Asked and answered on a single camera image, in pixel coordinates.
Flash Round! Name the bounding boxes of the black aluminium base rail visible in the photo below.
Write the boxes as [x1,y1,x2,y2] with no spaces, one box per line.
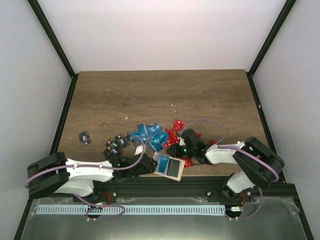
[72,174,253,203]

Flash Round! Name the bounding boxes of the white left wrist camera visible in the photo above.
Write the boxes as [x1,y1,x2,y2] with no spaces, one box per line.
[134,144,146,156]

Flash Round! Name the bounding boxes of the black frame post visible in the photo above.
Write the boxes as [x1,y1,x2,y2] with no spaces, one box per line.
[26,0,77,78]
[248,0,296,77]

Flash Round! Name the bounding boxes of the red VIP card top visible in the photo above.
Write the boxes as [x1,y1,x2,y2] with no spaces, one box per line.
[172,119,185,132]

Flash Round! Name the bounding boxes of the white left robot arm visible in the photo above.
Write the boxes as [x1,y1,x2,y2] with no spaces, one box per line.
[24,152,157,202]

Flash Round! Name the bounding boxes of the red card by holder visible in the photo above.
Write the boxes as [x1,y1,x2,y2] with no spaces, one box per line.
[183,158,194,168]

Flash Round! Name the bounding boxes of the red VIP card long diagonal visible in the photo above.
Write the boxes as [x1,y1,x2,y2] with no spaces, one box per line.
[164,128,180,148]

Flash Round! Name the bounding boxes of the black frame post left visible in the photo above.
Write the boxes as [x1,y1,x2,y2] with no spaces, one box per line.
[26,0,77,78]

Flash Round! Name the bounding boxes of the lone black VIP card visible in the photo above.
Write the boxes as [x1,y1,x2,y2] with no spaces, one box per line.
[78,130,92,146]

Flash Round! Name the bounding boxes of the light blue slotted cable duct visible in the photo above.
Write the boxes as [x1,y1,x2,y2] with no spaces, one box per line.
[36,204,226,216]

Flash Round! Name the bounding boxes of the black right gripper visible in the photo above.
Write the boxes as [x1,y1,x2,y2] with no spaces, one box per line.
[167,143,196,159]

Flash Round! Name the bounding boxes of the black card top of pile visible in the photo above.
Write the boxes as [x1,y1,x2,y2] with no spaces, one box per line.
[114,133,131,148]

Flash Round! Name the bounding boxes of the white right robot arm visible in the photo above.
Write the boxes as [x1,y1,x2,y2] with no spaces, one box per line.
[166,129,285,202]

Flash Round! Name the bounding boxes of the black frame post right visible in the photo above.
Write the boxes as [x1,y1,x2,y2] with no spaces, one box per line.
[248,0,296,77]

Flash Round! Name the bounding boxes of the black card middle of pile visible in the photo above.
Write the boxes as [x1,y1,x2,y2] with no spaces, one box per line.
[105,138,120,150]

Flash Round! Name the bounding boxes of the blue vip card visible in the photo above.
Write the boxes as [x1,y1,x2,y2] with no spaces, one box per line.
[157,154,170,174]
[149,131,169,152]
[131,123,151,141]

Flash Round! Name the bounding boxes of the blue card top with chip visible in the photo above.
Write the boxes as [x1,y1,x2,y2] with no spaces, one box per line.
[146,123,163,138]

